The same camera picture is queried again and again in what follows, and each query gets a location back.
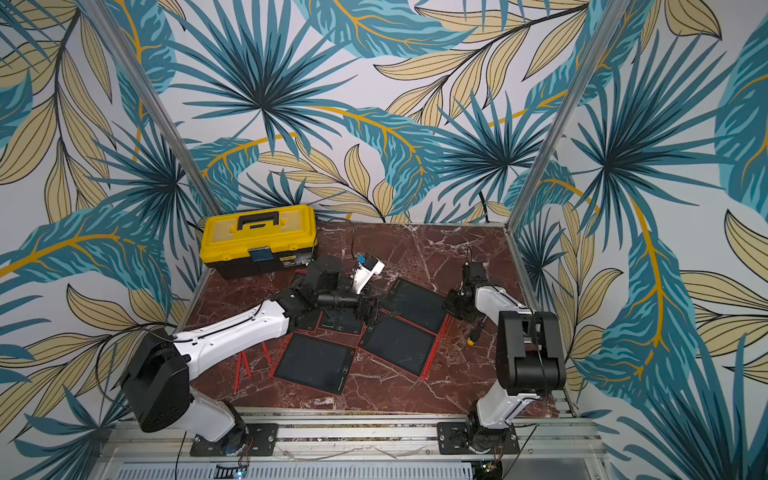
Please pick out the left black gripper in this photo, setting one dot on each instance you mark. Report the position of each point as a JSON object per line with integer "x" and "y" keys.
{"x": 363, "y": 312}

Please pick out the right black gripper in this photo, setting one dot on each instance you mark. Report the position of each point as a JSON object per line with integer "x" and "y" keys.
{"x": 455, "y": 303}

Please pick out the red stylus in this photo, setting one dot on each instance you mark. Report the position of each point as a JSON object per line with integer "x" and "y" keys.
{"x": 431, "y": 360}
{"x": 245, "y": 363}
{"x": 445, "y": 326}
{"x": 237, "y": 373}

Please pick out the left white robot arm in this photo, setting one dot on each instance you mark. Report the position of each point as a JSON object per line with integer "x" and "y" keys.
{"x": 157, "y": 381}

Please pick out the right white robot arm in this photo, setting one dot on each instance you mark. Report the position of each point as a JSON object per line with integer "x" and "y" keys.
{"x": 529, "y": 355}

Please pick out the back left writing tablet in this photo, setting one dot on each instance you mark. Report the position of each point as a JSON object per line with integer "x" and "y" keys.
{"x": 340, "y": 321}

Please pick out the writing tablet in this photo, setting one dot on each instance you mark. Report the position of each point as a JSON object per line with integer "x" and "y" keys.
{"x": 416, "y": 304}
{"x": 316, "y": 363}
{"x": 401, "y": 344}
{"x": 340, "y": 321}

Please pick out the middle right writing tablet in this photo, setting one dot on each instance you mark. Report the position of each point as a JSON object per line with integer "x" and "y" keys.
{"x": 401, "y": 344}

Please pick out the back right writing tablet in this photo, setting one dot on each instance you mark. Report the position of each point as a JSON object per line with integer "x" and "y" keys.
{"x": 416, "y": 304}

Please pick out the front left writing tablet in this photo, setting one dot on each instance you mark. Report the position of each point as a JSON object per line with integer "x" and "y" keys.
{"x": 316, "y": 363}

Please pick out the yellow black screwdriver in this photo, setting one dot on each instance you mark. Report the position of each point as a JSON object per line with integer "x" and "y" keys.
{"x": 476, "y": 332}

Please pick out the yellow black toolbox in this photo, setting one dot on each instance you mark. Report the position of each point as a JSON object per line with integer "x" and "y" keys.
{"x": 251, "y": 243}

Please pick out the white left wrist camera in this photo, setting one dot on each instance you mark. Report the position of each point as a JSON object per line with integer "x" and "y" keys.
{"x": 368, "y": 266}

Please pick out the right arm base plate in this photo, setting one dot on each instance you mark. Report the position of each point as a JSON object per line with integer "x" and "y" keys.
{"x": 464, "y": 438}

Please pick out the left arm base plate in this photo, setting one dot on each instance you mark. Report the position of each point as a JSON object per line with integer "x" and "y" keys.
{"x": 245, "y": 440}

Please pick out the aluminium front rail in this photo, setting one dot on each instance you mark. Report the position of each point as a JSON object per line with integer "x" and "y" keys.
{"x": 307, "y": 444}

